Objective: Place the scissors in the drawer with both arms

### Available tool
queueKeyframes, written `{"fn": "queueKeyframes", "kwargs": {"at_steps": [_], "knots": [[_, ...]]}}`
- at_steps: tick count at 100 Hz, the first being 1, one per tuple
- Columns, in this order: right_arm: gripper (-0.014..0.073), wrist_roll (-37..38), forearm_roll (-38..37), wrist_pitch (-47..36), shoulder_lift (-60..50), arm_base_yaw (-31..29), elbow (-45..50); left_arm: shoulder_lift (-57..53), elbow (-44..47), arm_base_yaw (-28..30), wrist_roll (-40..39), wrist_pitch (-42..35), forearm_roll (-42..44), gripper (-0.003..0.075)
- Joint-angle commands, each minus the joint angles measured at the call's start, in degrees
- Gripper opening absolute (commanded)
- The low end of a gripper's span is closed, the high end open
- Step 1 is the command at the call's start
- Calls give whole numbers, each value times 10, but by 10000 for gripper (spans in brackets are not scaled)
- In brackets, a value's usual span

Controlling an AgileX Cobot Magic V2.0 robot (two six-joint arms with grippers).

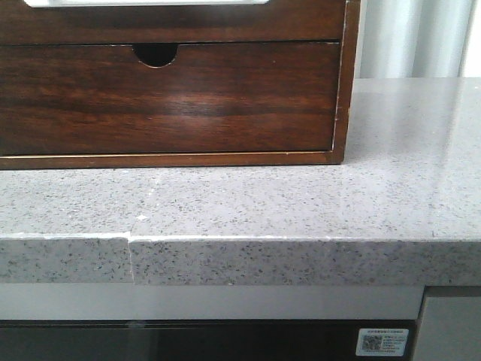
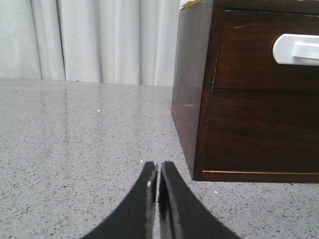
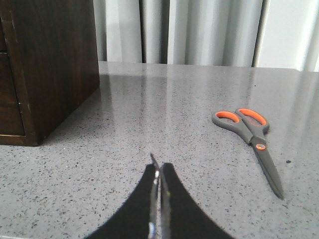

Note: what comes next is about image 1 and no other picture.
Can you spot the grey cabinet door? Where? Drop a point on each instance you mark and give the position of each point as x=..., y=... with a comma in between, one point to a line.
x=449, y=327

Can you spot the white QR code sticker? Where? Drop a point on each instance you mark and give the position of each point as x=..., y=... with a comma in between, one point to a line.
x=381, y=342

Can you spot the dark wooden drawer cabinet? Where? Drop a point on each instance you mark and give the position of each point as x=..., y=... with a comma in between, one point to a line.
x=157, y=55

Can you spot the black glass appliance door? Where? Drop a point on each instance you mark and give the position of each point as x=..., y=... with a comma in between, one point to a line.
x=192, y=339

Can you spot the wooden drawer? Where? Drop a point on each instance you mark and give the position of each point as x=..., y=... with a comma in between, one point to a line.
x=272, y=21
x=233, y=97

